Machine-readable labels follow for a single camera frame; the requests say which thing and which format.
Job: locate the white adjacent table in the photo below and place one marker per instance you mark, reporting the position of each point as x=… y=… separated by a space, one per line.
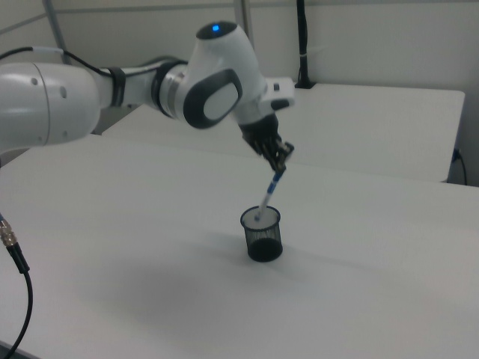
x=355 y=127

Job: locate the white vertical pipe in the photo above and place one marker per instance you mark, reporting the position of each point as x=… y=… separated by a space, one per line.
x=247 y=18

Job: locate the black camera pole with clamp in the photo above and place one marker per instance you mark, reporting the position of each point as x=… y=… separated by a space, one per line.
x=303 y=45

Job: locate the blue capped white marker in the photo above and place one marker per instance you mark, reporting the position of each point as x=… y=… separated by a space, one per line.
x=268 y=194

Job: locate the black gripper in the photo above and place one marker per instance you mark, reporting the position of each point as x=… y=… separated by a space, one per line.
x=260 y=132

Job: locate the grey metal frame post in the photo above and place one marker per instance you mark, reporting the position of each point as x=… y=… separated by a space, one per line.
x=56 y=30

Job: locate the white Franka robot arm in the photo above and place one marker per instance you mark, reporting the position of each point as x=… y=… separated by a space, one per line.
x=221 y=71

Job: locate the black mesh pen cup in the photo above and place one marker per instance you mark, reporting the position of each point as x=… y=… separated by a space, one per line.
x=263 y=239

